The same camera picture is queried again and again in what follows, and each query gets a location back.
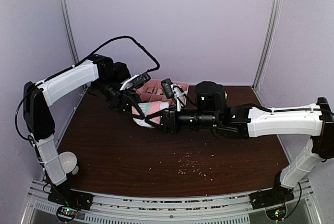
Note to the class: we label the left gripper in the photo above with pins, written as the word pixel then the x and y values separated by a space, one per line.
pixel 122 101

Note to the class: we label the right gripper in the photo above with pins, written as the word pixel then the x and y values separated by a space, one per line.
pixel 168 120

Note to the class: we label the pink patterned sock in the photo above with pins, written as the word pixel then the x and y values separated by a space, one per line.
pixel 149 108

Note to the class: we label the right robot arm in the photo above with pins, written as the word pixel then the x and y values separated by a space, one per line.
pixel 250 121

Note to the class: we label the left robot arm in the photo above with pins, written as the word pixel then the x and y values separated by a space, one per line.
pixel 112 79

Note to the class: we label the pink divided organizer box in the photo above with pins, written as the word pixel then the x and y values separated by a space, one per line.
pixel 153 91

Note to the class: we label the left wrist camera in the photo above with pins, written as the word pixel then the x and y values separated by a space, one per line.
pixel 135 81

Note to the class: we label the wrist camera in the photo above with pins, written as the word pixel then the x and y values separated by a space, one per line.
pixel 175 93
pixel 135 81

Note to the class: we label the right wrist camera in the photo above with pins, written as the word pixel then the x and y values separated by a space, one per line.
pixel 175 93

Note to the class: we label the aluminium front rail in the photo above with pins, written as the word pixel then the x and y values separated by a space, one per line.
pixel 228 208

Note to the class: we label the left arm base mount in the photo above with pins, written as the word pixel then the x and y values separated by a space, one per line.
pixel 70 198

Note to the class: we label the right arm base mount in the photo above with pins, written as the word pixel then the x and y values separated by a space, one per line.
pixel 274 196

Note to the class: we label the right aluminium corner post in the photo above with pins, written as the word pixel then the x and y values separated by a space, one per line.
pixel 268 42

